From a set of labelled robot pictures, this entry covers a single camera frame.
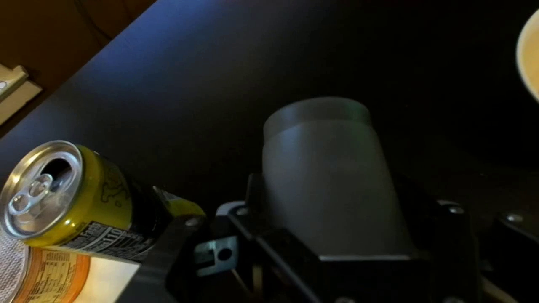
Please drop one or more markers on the grey panda print cup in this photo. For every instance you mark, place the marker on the grey panda print cup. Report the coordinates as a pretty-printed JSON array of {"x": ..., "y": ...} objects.
[{"x": 331, "y": 178}]

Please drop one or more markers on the small white bowl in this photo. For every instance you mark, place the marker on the small white bowl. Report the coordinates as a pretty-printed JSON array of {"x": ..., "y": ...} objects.
[{"x": 531, "y": 61}]

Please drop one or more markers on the yellow black drink can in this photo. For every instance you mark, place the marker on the yellow black drink can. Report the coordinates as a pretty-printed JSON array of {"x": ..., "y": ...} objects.
[{"x": 102, "y": 207}]

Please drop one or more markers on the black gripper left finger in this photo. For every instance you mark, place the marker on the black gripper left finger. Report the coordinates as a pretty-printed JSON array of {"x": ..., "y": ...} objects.
[{"x": 183, "y": 274}]

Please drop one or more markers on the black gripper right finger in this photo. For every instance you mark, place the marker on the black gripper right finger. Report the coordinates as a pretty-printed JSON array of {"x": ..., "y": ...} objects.
[{"x": 449, "y": 253}]

